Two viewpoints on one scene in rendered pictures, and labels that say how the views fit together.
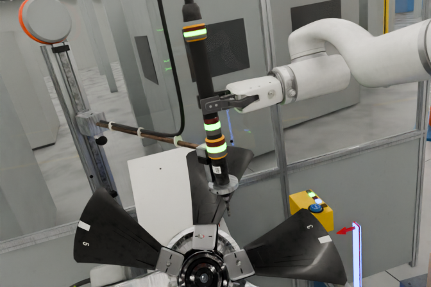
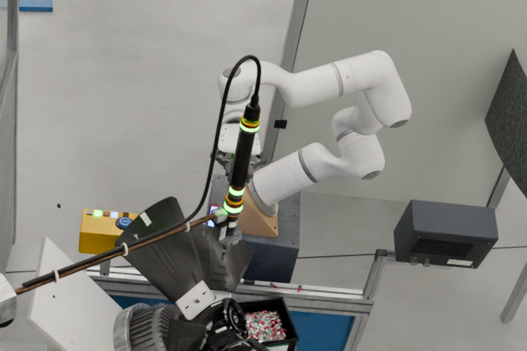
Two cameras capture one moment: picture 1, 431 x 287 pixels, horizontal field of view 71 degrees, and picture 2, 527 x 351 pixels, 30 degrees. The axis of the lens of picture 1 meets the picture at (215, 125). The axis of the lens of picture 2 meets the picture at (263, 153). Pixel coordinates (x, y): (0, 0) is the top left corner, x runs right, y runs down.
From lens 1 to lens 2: 226 cm
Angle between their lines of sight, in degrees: 78
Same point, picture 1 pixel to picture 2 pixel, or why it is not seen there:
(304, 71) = not seen: hidden behind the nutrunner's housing
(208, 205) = (183, 272)
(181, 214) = (99, 325)
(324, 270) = (243, 253)
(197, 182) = (149, 263)
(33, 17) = not seen: outside the picture
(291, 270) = (238, 269)
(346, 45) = (292, 88)
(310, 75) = not seen: hidden behind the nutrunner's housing
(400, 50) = (329, 89)
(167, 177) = (64, 299)
